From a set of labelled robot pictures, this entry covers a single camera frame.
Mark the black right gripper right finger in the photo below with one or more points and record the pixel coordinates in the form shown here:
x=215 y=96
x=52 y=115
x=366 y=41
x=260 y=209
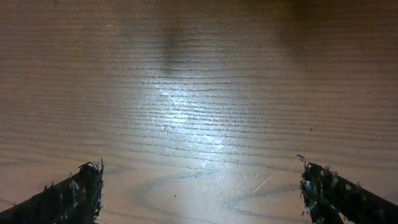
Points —
x=329 y=198

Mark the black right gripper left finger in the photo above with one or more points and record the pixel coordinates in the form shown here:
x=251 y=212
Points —
x=77 y=199

